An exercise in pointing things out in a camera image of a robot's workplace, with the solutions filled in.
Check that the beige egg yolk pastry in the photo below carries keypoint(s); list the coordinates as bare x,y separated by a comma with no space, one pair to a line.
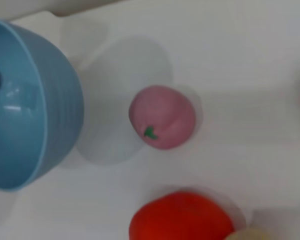
247,235

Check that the pink peach bun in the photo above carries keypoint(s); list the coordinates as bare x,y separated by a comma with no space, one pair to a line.
162,117

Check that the blue plastic bowl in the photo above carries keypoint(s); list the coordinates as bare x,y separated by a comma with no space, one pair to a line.
40,112

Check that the red toy pear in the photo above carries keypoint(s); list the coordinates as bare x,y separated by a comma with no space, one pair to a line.
180,220

